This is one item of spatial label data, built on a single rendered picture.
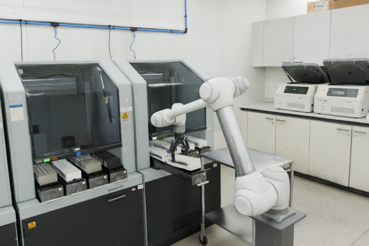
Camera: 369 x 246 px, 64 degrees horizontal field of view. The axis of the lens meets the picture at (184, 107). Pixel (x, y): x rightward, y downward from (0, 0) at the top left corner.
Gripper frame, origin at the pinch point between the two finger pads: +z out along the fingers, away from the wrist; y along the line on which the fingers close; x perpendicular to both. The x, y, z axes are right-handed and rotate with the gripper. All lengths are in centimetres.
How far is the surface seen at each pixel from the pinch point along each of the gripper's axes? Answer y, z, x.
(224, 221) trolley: 35, 59, -12
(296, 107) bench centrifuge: 230, -9, 43
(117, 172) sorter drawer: -40.9, 6.7, 20.8
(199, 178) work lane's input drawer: 0.4, 9.3, -21.7
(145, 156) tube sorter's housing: -11.8, 3.2, 29.7
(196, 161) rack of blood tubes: 0.7, -1.7, -18.1
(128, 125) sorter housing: -25.9, -24.5, 29.8
